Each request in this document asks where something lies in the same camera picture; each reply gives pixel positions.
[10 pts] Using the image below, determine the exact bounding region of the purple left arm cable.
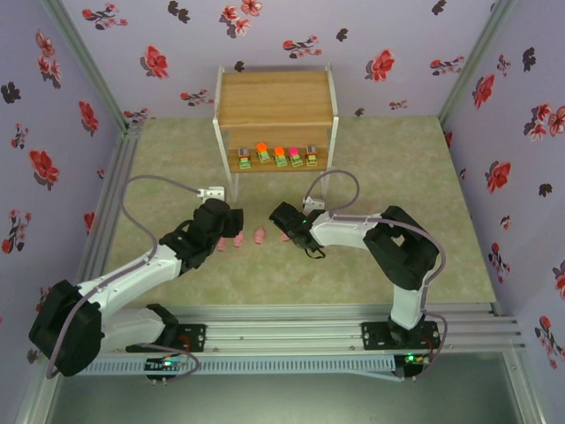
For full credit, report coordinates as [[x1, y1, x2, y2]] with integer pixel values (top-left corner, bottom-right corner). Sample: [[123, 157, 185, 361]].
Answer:
[[46, 175, 224, 381]]

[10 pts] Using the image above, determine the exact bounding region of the aluminium side rail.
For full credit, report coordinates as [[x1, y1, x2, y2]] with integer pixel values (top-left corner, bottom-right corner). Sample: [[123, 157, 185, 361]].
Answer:
[[79, 127, 143, 306]]

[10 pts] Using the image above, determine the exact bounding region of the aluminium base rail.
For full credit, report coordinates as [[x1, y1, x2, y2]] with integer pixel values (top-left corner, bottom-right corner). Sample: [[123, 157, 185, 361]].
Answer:
[[43, 302, 529, 354]]

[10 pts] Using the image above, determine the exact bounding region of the wooden shelf with white frame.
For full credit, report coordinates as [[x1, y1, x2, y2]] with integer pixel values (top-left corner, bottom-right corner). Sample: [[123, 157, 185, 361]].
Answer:
[[213, 63, 341, 203]]

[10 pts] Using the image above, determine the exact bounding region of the white slotted cable duct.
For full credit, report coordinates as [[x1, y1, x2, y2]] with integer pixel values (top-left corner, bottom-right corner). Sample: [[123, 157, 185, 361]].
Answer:
[[61, 355, 396, 376]]

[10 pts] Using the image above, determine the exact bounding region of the aluminium frame post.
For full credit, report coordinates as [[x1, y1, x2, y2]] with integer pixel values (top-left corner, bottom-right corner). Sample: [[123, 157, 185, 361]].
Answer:
[[438, 0, 517, 129], [12, 352, 64, 424], [41, 0, 140, 133], [502, 348, 551, 424]]

